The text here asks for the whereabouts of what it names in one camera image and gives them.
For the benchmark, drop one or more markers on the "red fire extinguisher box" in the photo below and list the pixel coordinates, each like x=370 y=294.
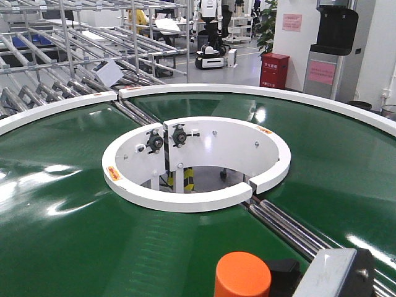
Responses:
x=274 y=70

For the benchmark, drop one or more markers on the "white outer conveyor rim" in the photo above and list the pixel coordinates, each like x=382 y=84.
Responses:
x=17 y=120

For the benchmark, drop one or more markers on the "green conveyor belt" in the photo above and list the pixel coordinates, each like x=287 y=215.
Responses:
x=64 y=232

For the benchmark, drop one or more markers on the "white humanoid robot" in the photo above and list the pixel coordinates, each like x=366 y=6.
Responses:
x=216 y=17

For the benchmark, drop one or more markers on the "metal roller rack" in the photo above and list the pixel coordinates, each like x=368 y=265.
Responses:
x=55 y=50

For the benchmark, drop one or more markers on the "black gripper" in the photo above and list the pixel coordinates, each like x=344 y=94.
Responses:
x=286 y=276

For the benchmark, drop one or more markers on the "orange cylindrical capacitor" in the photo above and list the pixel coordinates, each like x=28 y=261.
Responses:
x=241 y=273

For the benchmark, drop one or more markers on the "black water dispenser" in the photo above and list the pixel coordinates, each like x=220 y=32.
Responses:
x=335 y=37

